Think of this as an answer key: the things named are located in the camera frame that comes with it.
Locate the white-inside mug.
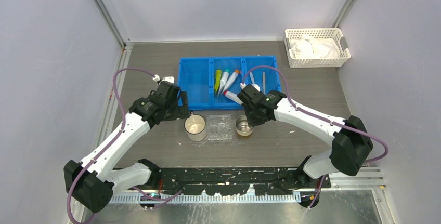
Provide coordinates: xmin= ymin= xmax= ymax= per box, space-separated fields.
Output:
xmin=184 ymin=114 xmax=207 ymax=142

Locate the steel cup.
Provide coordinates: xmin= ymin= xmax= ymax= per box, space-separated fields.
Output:
xmin=235 ymin=115 xmax=253 ymax=138

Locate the white toothpaste tube red cap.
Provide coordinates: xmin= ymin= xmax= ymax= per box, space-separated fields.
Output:
xmin=223 ymin=91 xmax=243 ymax=105

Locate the clear acrylic toothbrush holder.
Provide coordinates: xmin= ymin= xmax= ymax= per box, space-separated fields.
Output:
xmin=206 ymin=114 xmax=232 ymax=141

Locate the blue three-compartment bin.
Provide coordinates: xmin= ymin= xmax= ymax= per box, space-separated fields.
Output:
xmin=177 ymin=56 xmax=277 ymax=111

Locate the green toothpaste tube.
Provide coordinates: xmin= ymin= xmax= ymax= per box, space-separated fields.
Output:
xmin=214 ymin=69 xmax=222 ymax=93

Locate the white plastic basket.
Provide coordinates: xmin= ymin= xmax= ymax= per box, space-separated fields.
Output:
xmin=284 ymin=28 xmax=351 ymax=68

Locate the white toothpaste tube teal cap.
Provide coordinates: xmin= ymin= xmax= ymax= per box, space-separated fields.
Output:
xmin=217 ymin=69 xmax=229 ymax=97

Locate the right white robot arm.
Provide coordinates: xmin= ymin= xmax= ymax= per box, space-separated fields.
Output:
xmin=238 ymin=84 xmax=373 ymax=188

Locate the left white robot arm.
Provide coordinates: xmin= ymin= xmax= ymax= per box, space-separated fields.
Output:
xmin=63 ymin=81 xmax=190 ymax=213

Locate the white toothpaste tube orange cap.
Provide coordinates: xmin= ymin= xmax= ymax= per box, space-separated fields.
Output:
xmin=222 ymin=70 xmax=240 ymax=94

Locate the white cloth in basket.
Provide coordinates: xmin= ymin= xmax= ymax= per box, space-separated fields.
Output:
xmin=290 ymin=34 xmax=340 ymax=59

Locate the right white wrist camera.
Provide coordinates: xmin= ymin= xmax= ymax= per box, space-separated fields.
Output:
xmin=240 ymin=83 xmax=261 ymax=91

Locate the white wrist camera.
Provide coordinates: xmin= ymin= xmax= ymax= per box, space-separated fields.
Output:
xmin=152 ymin=74 xmax=175 ymax=85
xmin=240 ymin=83 xmax=261 ymax=91

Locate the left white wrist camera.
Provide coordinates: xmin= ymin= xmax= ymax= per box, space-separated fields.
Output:
xmin=152 ymin=74 xmax=175 ymax=85

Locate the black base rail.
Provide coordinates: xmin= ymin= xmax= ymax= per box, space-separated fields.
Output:
xmin=136 ymin=166 xmax=331 ymax=196

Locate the aluminium frame extrusion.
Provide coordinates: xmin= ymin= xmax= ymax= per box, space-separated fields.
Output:
xmin=109 ymin=167 xmax=386 ymax=207

